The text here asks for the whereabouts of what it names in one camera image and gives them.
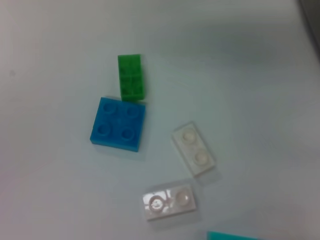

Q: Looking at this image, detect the blue square plate brick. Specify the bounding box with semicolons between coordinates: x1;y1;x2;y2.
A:
89;96;147;153

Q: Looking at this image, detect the white two-stud brick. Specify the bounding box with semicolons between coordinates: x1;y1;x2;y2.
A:
142;183;197;222
171;121;218;178

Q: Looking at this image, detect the green brick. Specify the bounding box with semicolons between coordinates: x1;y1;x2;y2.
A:
117;53;146;102

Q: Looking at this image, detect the teal square plate brick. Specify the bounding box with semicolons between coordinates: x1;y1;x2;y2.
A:
206;231;266;240

